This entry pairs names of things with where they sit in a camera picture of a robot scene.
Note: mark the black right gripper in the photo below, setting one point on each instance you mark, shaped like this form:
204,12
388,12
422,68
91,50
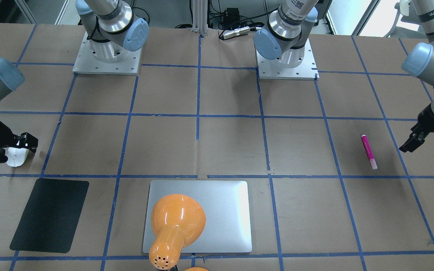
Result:
6,137

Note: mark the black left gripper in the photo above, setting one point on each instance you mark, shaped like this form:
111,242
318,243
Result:
429,119

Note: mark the white computer mouse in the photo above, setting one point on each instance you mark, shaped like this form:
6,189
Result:
16,157

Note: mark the pink highlighter pen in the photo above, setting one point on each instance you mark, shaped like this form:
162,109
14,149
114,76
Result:
369,152

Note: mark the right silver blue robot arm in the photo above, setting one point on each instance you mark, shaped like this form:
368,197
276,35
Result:
115,36

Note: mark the black mousepad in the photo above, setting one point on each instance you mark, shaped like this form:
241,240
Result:
51,216

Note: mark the silver closed laptop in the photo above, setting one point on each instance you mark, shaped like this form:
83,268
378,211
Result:
226,205

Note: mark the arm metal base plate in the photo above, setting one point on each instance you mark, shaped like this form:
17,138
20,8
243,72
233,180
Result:
105,59
293,64

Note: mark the aluminium frame post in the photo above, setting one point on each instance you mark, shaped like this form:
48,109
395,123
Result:
199,16

